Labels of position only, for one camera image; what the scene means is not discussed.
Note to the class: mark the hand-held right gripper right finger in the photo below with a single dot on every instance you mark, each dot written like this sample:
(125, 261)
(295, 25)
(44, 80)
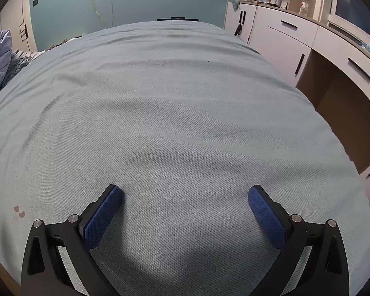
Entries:
(266, 215)

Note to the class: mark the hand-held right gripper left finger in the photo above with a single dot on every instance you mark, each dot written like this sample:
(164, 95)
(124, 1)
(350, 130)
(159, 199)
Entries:
(101, 219)

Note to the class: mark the white cabinet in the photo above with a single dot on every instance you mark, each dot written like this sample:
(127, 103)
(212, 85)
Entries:
(274, 40)

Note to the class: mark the white desk with drawers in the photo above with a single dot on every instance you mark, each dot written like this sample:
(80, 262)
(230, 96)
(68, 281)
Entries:
(342, 55)

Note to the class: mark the green patterned cloth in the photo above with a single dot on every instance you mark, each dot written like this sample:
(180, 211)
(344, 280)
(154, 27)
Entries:
(23, 58)

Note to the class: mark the blue plastic wrapper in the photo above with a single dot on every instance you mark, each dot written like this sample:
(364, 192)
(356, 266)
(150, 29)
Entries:
(369, 49)

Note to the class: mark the blue cloth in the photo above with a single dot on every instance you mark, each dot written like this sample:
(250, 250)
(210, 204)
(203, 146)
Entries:
(235, 5)

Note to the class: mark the clear plastic bottle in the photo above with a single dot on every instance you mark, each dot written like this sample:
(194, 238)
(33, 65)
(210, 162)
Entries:
(304, 6)

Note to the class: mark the black box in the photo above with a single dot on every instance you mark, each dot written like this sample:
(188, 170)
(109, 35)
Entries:
(177, 19)

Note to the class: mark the pink and white container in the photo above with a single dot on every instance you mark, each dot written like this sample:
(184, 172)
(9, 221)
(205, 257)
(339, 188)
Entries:
(277, 0)

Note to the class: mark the white door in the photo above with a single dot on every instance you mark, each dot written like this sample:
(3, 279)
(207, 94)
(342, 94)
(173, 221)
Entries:
(15, 12)

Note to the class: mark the window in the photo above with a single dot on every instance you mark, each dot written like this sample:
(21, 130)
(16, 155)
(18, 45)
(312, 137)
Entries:
(357, 3)

